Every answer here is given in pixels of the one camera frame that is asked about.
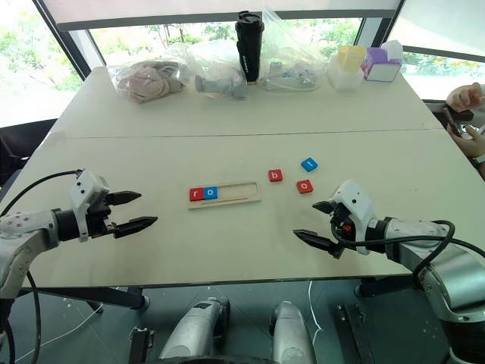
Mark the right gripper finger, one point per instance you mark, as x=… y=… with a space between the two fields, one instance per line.
x=318 y=240
x=324 y=207

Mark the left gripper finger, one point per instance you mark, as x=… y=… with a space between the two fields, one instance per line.
x=123 y=198
x=134 y=225

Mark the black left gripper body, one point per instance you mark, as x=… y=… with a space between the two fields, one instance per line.
x=96 y=221

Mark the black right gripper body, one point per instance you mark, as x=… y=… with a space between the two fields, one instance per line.
x=341 y=216

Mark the red letter tile o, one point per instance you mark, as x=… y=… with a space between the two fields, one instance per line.
x=305 y=186

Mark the red letter tile b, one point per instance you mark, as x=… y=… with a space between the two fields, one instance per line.
x=275 y=175

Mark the dark phone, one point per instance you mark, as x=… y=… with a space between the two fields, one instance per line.
x=452 y=123

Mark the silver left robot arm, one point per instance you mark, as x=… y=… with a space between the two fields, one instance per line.
x=22 y=231

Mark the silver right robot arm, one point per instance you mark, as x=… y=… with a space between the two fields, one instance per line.
x=454 y=295

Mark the red letter tile r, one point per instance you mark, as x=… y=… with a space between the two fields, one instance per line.
x=196 y=194

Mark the blue letter tile o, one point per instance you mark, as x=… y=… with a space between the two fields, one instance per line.
x=210 y=192

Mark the wooden letter tray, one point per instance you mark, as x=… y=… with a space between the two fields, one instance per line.
x=238 y=191

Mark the silver rounded robot leg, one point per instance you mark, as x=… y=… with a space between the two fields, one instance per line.
x=193 y=330
x=290 y=333

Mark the person's left hand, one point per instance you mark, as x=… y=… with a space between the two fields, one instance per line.
x=473 y=144

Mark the person's right hand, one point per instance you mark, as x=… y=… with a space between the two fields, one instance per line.
x=468 y=96

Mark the black floor bar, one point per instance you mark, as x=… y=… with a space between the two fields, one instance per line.
x=354 y=333

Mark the black chair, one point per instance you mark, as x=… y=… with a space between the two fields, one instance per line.
x=22 y=144

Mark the plastic bag with pink cloth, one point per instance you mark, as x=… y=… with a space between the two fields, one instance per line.
x=146 y=81

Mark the clear plastic bag with parts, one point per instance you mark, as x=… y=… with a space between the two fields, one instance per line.
x=291 y=68

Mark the purple tissue box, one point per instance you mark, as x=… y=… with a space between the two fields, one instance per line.
x=380 y=68

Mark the yellow hexagonal container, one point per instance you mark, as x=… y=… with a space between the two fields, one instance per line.
x=350 y=58

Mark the plastic bag with grey items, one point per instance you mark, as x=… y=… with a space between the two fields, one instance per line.
x=219 y=76

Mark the black tumbler bottle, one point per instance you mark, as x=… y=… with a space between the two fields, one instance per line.
x=248 y=49

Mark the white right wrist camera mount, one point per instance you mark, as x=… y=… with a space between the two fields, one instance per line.
x=356 y=197

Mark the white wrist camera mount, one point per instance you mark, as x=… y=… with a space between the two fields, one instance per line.
x=356 y=197
x=85 y=189

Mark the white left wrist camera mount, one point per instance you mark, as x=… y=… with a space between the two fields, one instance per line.
x=85 y=189

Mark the black table leg frame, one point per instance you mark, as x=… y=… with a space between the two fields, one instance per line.
x=382 y=289
x=94 y=295

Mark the black metal bracket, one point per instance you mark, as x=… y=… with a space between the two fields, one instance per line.
x=140 y=345

